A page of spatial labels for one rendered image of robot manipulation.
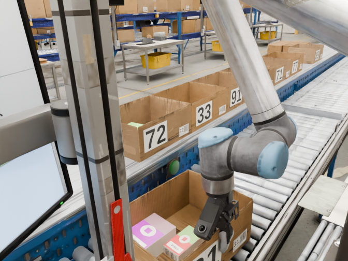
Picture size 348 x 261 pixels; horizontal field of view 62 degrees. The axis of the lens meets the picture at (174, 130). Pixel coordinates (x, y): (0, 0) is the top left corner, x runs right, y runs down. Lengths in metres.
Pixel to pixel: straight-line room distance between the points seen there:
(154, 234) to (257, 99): 0.54
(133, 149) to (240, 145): 0.68
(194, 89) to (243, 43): 1.21
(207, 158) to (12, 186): 0.49
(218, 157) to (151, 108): 1.01
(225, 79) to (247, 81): 1.50
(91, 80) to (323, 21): 0.41
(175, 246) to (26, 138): 0.74
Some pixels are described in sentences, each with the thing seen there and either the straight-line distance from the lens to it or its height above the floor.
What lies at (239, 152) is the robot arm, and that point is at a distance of 0.71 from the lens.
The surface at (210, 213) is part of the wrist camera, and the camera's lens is 0.82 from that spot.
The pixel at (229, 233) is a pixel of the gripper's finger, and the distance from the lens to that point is 0.88.
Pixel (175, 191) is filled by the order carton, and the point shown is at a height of 0.86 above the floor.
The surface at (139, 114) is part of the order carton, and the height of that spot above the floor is 0.96.
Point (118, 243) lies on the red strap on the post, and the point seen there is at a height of 1.25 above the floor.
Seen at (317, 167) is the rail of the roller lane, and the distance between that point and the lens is 1.66.
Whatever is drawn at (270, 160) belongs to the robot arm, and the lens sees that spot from 0.69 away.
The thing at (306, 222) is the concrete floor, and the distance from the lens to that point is 2.49.
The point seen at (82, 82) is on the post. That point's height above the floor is 1.45.
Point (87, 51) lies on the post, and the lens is 0.28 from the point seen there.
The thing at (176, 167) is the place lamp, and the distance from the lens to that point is 1.39.
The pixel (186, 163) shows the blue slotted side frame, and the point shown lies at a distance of 1.56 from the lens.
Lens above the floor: 1.51
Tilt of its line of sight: 23 degrees down
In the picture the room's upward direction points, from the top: 2 degrees counter-clockwise
